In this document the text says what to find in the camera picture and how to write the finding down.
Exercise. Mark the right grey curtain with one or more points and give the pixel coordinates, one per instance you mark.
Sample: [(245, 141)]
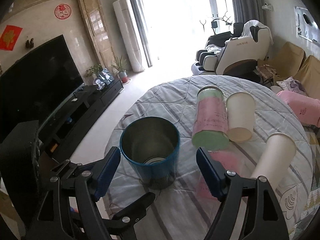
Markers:
[(245, 10)]

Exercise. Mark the pink translucent cup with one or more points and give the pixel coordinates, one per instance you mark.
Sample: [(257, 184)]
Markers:
[(230, 161)]

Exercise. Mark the blue and black tin cup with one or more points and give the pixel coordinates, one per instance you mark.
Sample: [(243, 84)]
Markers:
[(151, 146)]

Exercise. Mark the tan chair left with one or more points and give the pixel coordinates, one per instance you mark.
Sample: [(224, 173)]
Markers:
[(284, 65)]

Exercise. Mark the red square wall paper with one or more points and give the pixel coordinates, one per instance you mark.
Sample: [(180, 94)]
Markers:
[(9, 37)]

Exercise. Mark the striped grey tablecloth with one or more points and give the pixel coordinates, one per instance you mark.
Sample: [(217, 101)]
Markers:
[(185, 210)]

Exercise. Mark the tan chair right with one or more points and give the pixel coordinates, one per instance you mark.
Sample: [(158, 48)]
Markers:
[(309, 76)]

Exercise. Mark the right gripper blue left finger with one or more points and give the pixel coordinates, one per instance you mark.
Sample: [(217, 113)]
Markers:
[(104, 171)]

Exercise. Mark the small green plant on cabinet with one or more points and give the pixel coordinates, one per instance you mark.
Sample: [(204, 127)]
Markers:
[(94, 71)]

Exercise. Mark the framed photo on cabinet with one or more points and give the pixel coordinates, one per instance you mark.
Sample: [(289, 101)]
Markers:
[(106, 76)]

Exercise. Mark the whiteboard on wall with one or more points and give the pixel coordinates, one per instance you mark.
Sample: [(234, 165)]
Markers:
[(307, 28)]

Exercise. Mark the white paper cup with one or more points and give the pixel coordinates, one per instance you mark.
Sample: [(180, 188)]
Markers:
[(240, 114), (276, 158)]

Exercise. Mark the pink green tall cup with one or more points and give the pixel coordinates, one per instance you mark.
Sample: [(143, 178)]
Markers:
[(211, 124)]

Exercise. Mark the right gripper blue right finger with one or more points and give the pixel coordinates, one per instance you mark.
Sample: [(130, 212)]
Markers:
[(212, 183)]

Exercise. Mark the red round wall decoration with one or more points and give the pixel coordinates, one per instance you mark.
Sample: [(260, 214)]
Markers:
[(63, 11)]

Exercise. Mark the pink blanket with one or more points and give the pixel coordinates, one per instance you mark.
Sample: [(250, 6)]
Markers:
[(305, 108)]

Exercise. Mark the black television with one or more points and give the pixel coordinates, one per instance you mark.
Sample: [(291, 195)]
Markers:
[(35, 85)]

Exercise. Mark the white standing air conditioner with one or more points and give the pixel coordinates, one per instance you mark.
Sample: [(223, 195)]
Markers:
[(130, 34)]

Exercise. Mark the purple floral pillow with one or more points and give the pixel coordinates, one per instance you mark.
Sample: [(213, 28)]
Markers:
[(292, 85)]

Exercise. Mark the tan chair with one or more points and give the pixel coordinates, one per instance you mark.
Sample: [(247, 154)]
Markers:
[(284, 65), (309, 76)]

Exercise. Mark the black tv cabinet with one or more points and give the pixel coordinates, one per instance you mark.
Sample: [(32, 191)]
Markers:
[(64, 130)]

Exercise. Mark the white massage chair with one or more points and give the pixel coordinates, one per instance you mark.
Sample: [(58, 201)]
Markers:
[(234, 53)]

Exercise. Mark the potted plant red pot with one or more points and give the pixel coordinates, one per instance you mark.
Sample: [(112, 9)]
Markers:
[(119, 65)]

